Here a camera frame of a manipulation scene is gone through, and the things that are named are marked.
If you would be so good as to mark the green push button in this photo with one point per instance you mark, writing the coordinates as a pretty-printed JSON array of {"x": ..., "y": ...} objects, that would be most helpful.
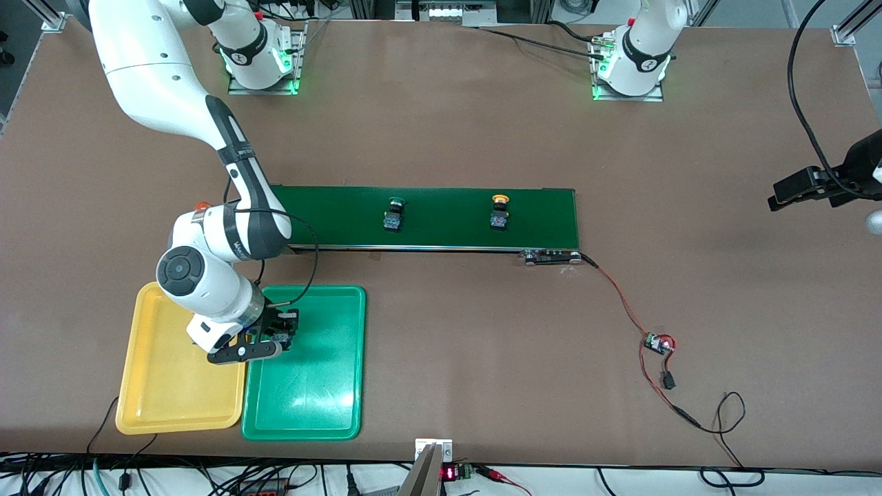
[
  {"x": 393, "y": 222},
  {"x": 286, "y": 339}
]

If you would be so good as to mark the red clip lead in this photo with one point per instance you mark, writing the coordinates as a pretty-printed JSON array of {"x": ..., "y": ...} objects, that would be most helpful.
[{"x": 499, "y": 475}]

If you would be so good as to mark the grey metal pole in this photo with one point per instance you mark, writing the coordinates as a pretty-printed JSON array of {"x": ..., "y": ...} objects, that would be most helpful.
[{"x": 422, "y": 479}]

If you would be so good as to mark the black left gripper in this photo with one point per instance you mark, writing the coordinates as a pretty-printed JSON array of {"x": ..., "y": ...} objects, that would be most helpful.
[{"x": 864, "y": 167}]

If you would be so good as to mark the green plastic tray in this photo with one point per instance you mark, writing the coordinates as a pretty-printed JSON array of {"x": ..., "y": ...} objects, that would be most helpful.
[{"x": 317, "y": 399}]

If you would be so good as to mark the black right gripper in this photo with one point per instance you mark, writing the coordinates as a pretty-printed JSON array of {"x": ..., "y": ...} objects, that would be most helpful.
[{"x": 278, "y": 324}]

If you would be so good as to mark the white lit device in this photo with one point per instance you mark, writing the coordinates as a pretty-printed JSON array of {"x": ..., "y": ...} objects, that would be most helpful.
[{"x": 444, "y": 10}]

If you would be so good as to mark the yellow push button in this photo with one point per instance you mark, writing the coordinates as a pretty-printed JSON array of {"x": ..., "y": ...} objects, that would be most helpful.
[{"x": 499, "y": 220}]

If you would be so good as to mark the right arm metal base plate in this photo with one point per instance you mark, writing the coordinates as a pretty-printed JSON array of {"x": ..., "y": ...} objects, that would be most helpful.
[{"x": 262, "y": 89}]

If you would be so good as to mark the aluminium frame profile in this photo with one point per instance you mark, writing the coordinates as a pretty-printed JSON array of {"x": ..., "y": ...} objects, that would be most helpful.
[
  {"x": 854, "y": 27},
  {"x": 52, "y": 17}
]

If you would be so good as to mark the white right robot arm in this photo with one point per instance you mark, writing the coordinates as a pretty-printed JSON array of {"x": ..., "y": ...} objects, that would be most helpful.
[{"x": 151, "y": 69}]

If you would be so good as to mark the small black circuit board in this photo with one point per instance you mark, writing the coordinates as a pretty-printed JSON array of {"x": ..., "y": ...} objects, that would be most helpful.
[{"x": 656, "y": 342}]

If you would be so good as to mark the yellow plastic tray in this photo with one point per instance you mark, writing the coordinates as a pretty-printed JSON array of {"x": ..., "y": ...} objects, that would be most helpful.
[{"x": 172, "y": 399}]

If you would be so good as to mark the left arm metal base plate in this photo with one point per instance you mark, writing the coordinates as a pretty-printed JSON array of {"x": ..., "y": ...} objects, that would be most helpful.
[{"x": 627, "y": 98}]

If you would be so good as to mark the red digit display module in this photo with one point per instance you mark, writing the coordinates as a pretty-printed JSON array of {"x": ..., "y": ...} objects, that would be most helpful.
[{"x": 449, "y": 473}]

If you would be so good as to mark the green conveyor belt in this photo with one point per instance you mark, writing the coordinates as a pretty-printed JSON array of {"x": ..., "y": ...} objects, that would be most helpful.
[{"x": 331, "y": 220}]

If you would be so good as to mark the green terminal block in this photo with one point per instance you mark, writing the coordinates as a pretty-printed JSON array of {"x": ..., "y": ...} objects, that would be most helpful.
[{"x": 466, "y": 471}]

